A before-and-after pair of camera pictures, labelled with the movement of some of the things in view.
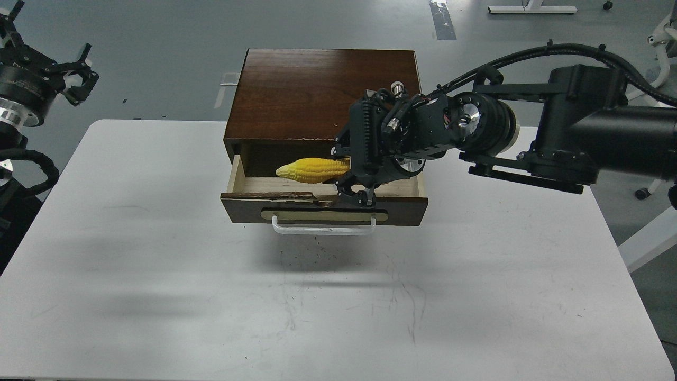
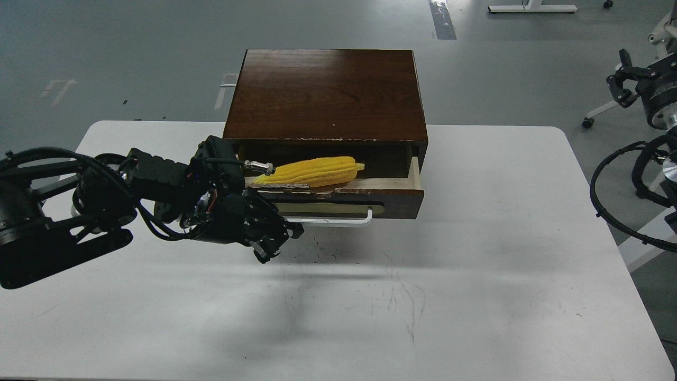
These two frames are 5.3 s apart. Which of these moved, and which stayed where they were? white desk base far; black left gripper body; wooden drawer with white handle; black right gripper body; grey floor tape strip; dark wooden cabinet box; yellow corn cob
Moved: black left gripper body; wooden drawer with white handle; black right gripper body; yellow corn cob
Stayed: white desk base far; grey floor tape strip; dark wooden cabinet box
